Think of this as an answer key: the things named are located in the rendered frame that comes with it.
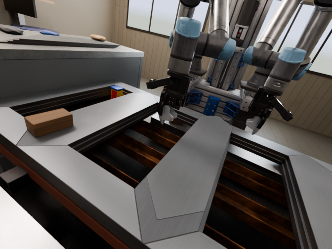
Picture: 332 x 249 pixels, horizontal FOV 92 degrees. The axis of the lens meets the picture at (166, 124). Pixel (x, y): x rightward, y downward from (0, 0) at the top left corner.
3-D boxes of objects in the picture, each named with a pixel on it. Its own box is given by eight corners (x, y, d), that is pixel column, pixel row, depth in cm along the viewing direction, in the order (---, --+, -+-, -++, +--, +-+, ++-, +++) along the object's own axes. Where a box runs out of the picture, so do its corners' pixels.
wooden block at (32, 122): (35, 138, 50) (32, 124, 48) (26, 130, 52) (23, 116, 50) (73, 125, 59) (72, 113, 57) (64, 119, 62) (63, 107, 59)
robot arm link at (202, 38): (198, 54, 66) (202, 57, 56) (171, 48, 65) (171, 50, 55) (204, 32, 62) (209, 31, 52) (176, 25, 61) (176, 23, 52)
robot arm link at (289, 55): (308, 52, 59) (309, 50, 52) (291, 81, 64) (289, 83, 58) (284, 47, 62) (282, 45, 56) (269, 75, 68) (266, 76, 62)
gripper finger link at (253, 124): (241, 130, 76) (250, 112, 72) (254, 135, 74) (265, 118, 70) (241, 133, 73) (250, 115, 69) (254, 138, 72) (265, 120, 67)
